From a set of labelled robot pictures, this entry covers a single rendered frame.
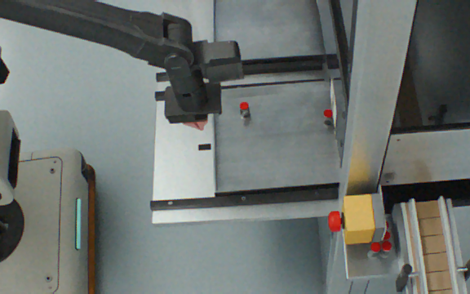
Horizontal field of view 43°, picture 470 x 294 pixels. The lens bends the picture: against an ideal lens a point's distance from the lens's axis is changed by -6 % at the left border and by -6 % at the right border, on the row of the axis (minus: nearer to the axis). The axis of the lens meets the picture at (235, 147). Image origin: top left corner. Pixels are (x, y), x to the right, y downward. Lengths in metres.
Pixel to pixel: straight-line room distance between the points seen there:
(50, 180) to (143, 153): 0.46
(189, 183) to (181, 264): 0.91
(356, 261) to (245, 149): 0.35
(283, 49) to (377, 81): 0.67
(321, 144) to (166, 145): 0.35
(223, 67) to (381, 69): 0.28
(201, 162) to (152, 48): 0.49
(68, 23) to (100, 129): 1.68
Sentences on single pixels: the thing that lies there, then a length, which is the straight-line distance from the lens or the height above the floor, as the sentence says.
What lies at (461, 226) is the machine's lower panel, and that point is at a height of 0.75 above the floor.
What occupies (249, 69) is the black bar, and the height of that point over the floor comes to 0.90.
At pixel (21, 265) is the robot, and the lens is 2.10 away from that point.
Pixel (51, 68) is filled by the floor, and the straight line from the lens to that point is 2.86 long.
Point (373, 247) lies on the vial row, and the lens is 1.25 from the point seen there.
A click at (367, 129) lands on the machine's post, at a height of 1.23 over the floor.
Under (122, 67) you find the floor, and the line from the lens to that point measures 2.74.
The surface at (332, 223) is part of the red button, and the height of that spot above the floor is 1.01.
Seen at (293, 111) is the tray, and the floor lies 0.88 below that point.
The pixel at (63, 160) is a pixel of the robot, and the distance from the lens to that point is 2.21.
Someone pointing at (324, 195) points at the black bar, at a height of 0.90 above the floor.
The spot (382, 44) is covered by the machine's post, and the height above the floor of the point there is 1.44.
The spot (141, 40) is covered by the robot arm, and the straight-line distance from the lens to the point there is 0.94.
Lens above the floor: 2.08
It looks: 60 degrees down
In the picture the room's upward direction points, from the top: 10 degrees counter-clockwise
